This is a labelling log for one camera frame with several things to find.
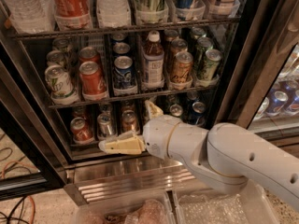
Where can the bottom shelf green can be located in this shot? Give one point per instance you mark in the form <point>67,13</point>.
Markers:
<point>176,110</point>

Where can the bottom shelf blue can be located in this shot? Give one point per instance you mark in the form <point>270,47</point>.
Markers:
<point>196,114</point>

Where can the front red coke can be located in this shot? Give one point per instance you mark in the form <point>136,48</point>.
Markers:
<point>92,78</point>

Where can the left fridge glass door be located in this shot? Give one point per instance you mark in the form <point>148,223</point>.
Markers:
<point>28,164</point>

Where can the front gold A&W can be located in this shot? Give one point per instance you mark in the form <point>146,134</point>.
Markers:
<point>181,67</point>

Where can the bottom shelf red can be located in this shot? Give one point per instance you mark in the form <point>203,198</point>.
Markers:
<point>81,130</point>

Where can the bottom shelf silver can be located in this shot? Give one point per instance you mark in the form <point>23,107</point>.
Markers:
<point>105,125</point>

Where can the right clear plastic bin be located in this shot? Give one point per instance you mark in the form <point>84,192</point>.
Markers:
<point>196,203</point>

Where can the clear bottle white label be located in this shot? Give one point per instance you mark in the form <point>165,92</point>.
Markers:
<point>113,13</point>

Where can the blue pepsi can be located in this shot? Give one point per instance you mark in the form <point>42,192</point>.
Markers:
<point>277,100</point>
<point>124,73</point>

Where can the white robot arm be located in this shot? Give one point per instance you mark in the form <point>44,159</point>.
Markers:
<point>224,157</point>

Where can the brown tea bottle white label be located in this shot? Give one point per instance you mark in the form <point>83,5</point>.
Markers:
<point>153,58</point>

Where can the front green soda can right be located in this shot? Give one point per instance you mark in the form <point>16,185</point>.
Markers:
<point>209,64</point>

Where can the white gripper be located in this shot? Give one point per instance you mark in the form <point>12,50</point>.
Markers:
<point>156,134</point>

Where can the front white green soda can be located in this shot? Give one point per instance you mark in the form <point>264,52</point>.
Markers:
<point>59,81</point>

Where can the clear water bottle top shelf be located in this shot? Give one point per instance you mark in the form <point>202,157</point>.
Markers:
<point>31,16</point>

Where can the clear plastic bin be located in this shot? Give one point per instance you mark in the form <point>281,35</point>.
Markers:
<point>196,203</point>
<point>140,207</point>

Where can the fridge glass door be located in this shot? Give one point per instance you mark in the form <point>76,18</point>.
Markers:
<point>28,164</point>
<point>266,40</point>

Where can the blue pepsi can behind door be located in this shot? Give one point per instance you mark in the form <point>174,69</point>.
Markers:
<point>277,100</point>

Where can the white green soda can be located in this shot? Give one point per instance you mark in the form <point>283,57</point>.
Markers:
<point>59,81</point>
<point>56,57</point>

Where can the bottom shelf orange can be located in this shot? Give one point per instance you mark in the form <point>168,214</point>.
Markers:
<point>129,121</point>

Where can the red coke can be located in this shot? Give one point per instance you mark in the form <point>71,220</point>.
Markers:
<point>92,78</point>
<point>89,54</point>

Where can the right fridge glass door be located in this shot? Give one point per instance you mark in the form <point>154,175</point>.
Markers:
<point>266,40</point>

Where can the red coke bottle top shelf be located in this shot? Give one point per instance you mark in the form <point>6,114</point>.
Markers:
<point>71,0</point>

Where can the left clear plastic bin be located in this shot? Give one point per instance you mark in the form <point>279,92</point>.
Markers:
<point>140,207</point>

